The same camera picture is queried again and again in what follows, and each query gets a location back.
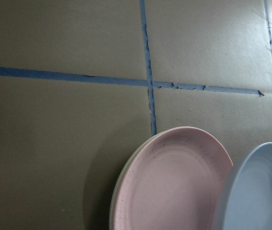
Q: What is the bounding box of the pink plate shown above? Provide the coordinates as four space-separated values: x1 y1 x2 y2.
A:
113 126 233 230

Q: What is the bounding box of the cream plate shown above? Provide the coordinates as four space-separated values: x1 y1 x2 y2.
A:
108 132 163 230

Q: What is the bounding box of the blue plate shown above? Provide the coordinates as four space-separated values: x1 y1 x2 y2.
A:
212 142 272 230

